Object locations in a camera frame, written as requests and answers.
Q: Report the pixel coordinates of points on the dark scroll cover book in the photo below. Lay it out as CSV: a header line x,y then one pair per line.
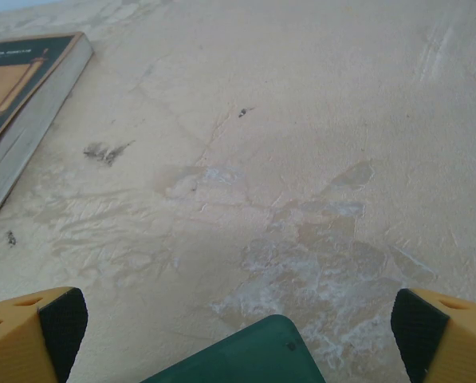
x,y
18,91

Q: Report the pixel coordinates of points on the green pencil case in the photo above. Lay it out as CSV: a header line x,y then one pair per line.
x,y
245,355

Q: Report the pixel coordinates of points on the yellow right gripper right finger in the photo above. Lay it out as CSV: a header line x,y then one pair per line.
x,y
453,343

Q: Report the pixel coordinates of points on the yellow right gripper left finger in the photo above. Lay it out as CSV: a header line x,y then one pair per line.
x,y
18,339

